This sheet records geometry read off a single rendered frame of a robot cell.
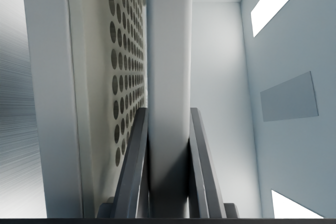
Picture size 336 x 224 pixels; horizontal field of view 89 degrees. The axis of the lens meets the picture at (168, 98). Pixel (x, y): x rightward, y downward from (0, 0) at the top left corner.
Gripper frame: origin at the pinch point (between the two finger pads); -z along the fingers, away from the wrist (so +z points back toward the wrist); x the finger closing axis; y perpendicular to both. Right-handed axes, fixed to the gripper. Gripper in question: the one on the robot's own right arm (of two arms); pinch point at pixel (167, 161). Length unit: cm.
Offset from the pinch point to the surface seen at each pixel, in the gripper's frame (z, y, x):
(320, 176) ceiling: -92, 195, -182
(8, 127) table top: -8.4, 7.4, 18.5
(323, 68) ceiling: -171, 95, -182
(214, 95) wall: -284, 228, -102
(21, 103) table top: -11.6, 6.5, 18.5
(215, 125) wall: -233, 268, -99
